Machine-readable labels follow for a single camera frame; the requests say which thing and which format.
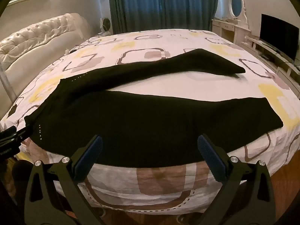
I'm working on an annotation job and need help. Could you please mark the oval white vanity mirror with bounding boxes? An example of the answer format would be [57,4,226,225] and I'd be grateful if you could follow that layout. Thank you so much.
[228,0,249,25]

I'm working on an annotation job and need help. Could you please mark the black pants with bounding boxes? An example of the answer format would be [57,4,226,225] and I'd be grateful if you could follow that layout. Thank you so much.
[23,48,284,169]

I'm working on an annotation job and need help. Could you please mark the grey metal pole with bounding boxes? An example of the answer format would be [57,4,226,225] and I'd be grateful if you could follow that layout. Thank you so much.
[0,66,17,101]

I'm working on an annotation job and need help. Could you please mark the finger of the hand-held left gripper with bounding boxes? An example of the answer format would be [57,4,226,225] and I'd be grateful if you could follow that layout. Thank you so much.
[13,125,32,144]

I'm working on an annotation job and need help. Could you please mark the black flat television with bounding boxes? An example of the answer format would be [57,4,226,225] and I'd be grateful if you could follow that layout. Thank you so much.
[259,13,300,64]

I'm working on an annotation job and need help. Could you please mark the white dressing table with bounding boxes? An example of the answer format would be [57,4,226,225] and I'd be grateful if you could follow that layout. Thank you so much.
[211,17,250,44]

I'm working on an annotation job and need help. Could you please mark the bed with patterned sheet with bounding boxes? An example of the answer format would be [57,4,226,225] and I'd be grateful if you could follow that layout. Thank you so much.
[0,29,300,212]

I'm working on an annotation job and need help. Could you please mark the white standing fan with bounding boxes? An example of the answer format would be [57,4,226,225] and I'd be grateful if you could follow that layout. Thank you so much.
[100,16,113,35]

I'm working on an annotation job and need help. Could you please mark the blue curtain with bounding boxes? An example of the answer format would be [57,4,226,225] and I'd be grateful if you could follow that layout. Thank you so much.
[107,0,219,34]

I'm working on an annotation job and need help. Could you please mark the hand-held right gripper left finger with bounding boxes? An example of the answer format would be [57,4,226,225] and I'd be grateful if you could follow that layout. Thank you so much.
[23,135,106,225]

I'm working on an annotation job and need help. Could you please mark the cream tufted headboard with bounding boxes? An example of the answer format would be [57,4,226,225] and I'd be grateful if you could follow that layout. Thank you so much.
[0,13,94,99]

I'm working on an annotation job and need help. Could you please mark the white television stand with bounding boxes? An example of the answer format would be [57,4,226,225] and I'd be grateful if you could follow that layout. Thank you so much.
[241,36,300,94]

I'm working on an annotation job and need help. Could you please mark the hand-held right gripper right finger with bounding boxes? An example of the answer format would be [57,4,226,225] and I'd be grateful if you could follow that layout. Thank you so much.
[197,133,273,225]

